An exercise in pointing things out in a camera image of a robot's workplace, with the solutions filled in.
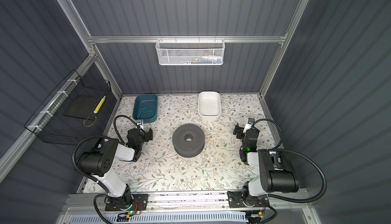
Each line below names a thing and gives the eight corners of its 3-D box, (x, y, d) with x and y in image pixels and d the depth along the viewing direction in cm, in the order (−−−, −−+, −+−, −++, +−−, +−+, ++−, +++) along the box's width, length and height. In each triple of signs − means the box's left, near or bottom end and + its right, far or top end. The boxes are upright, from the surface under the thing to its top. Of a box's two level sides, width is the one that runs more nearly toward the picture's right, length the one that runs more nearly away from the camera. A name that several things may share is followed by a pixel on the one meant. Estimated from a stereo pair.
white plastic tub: (198, 120, 107) (198, 115, 103) (198, 96, 123) (198, 91, 118) (222, 120, 107) (223, 115, 103) (219, 96, 123) (220, 91, 118)
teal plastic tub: (130, 122, 105) (127, 118, 101) (139, 98, 120) (137, 93, 116) (155, 122, 105) (153, 118, 101) (161, 98, 120) (159, 93, 116)
